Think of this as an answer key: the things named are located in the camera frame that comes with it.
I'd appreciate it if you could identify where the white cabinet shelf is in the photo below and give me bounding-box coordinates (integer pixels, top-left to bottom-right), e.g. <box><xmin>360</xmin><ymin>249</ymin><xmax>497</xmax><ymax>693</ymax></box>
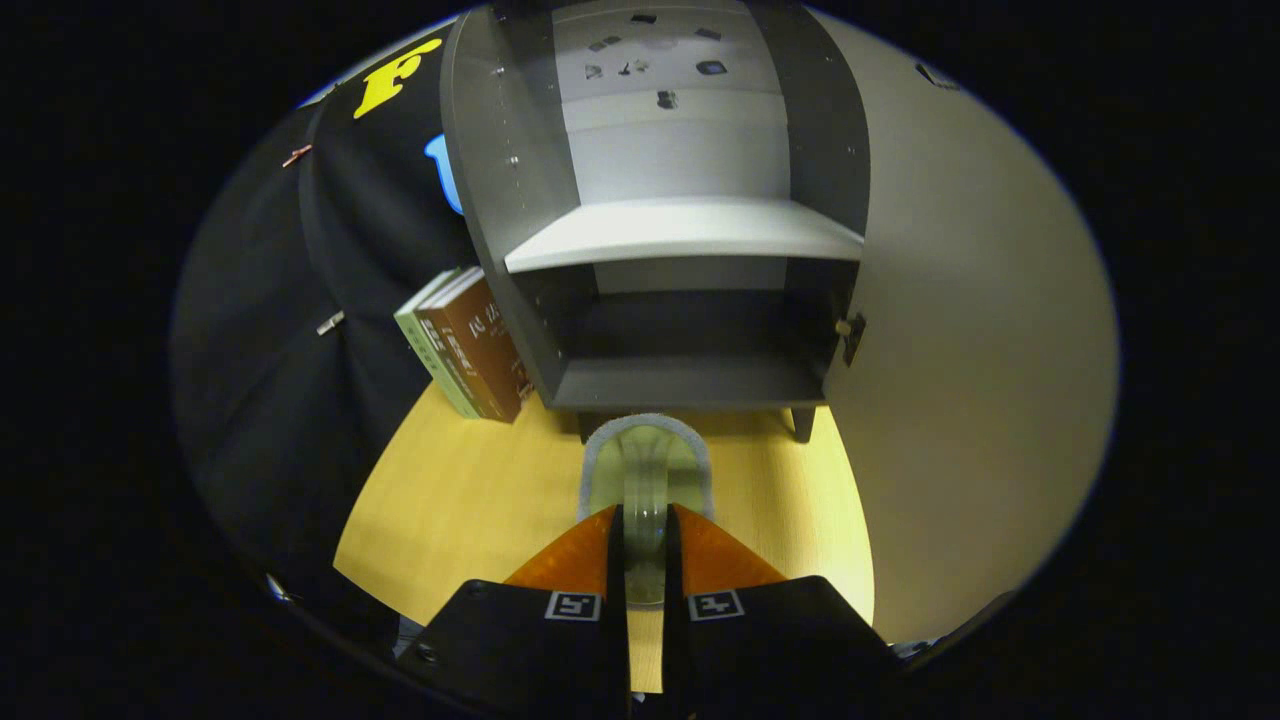
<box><xmin>503</xmin><ymin>197</ymin><xmax>865</xmax><ymax>275</ymax></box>

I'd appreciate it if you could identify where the grey-edged book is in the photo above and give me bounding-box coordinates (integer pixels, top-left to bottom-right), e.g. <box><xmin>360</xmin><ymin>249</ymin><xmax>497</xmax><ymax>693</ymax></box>
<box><xmin>418</xmin><ymin>266</ymin><xmax>493</xmax><ymax>313</ymax></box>

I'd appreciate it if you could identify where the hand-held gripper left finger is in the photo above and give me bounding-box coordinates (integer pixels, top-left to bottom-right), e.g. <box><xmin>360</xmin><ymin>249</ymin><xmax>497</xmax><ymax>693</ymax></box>
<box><xmin>400</xmin><ymin>505</ymin><xmax>631</xmax><ymax>720</ymax></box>

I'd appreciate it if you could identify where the pale green slipper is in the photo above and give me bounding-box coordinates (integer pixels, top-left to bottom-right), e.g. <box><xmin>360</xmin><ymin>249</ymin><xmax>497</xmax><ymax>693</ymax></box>
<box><xmin>578</xmin><ymin>413</ymin><xmax>716</xmax><ymax>607</ymax></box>

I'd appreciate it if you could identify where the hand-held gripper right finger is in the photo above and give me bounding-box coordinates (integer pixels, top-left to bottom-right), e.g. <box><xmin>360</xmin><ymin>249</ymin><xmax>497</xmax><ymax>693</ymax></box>
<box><xmin>662</xmin><ymin>503</ymin><xmax>906</xmax><ymax>720</ymax></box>

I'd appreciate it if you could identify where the dark grey cabinet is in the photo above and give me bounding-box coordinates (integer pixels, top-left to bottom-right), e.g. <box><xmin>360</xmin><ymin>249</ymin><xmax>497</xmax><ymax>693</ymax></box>
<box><xmin>440</xmin><ymin>0</ymin><xmax>873</xmax><ymax>444</ymax></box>

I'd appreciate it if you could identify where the black backdrop cloth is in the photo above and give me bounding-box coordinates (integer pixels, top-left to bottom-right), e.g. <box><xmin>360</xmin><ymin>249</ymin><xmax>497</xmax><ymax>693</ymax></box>
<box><xmin>170</xmin><ymin>20</ymin><xmax>481</xmax><ymax>651</ymax></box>

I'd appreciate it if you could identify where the brown book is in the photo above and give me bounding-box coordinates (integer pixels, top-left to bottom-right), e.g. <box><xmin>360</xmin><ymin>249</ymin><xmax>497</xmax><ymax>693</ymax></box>
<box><xmin>415</xmin><ymin>275</ymin><xmax>538</xmax><ymax>424</ymax></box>

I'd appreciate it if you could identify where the beige cabinet door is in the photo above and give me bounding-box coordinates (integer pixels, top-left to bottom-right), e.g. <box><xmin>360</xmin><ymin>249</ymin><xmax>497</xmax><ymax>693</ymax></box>
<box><xmin>815</xmin><ymin>10</ymin><xmax>1121</xmax><ymax>646</ymax></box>

